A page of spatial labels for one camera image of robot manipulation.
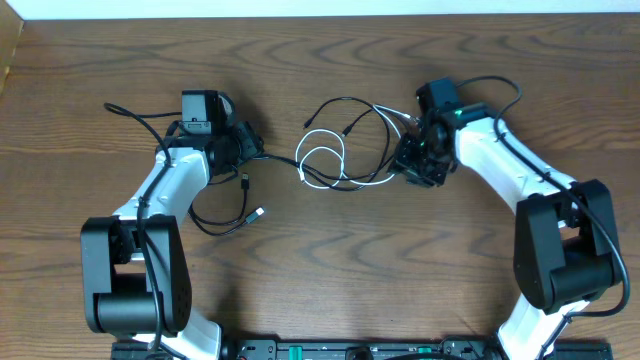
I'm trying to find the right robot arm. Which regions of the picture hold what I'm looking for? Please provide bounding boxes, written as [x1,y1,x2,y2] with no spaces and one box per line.
[388,78,631,359]

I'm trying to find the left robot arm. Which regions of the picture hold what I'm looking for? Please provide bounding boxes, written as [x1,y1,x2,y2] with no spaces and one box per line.
[80,90,263,359]

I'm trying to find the black USB cable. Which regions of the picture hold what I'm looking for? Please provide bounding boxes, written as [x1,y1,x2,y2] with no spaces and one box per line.
[249,96,401,193]
[187,172,267,237]

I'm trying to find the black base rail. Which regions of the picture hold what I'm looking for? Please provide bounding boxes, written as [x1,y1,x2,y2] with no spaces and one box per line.
[110,338,615,360]

